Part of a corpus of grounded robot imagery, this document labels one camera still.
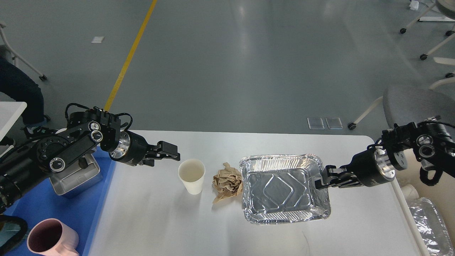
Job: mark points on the aluminium foil tray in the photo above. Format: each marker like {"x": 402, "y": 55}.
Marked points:
{"x": 280, "y": 189}

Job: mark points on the teal ceramic mug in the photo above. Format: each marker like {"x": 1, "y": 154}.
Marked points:
{"x": 14, "y": 230}

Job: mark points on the white side table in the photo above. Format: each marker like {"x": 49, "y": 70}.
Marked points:
{"x": 9, "y": 114}

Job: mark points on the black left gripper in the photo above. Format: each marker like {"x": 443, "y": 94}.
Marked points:
{"x": 132, "y": 149}

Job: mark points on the white paper cup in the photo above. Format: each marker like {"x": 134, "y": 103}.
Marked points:
{"x": 191, "y": 173}

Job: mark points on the white cup in bin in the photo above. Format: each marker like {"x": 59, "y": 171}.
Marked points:
{"x": 409, "y": 192}

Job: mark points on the right floor socket plate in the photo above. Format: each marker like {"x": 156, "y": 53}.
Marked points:
{"x": 334, "y": 123}

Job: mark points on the foil tray in bin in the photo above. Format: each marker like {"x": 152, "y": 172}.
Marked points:
{"x": 431, "y": 227}

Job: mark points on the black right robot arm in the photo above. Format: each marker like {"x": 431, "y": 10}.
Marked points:
{"x": 429, "y": 140}

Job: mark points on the floor socket plate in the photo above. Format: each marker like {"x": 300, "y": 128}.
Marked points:
{"x": 334, "y": 123}
{"x": 316, "y": 123}

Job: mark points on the square stainless steel dish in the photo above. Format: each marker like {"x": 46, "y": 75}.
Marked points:
{"x": 80, "y": 176}

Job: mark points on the beige plastic bin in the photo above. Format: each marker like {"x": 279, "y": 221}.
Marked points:
{"x": 442, "y": 195}

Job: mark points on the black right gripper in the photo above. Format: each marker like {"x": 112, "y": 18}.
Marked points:
{"x": 371, "y": 167}

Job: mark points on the left floor socket plate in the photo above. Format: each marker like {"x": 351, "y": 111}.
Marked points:
{"x": 316, "y": 123}

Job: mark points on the pink mug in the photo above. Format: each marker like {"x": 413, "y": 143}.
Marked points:
{"x": 51, "y": 237}

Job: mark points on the seated person in jeans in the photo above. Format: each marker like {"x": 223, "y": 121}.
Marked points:
{"x": 21, "y": 88}

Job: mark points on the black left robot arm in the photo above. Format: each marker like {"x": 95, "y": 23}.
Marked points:
{"x": 25, "y": 166}

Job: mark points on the crumpled brown paper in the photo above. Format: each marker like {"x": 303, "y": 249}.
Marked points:
{"x": 227, "y": 182}

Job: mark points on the grey office chair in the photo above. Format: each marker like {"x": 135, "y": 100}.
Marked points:
{"x": 404, "y": 104}

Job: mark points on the blue plastic tray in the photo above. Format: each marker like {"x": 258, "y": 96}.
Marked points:
{"x": 81, "y": 213}

